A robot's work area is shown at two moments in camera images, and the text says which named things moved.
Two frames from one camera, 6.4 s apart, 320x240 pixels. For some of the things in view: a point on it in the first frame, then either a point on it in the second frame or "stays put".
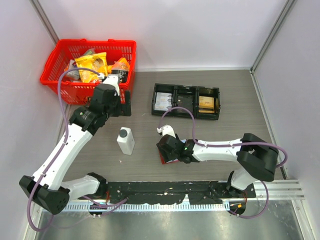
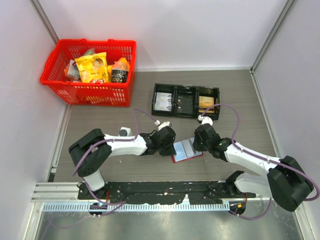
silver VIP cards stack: [163, 101] stays put
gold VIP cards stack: [206, 104] stays put
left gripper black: [124, 109] -> [170, 152]
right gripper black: [166, 155] -> [196, 144]
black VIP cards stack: [186, 101] stays put
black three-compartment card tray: [203, 102] stays put
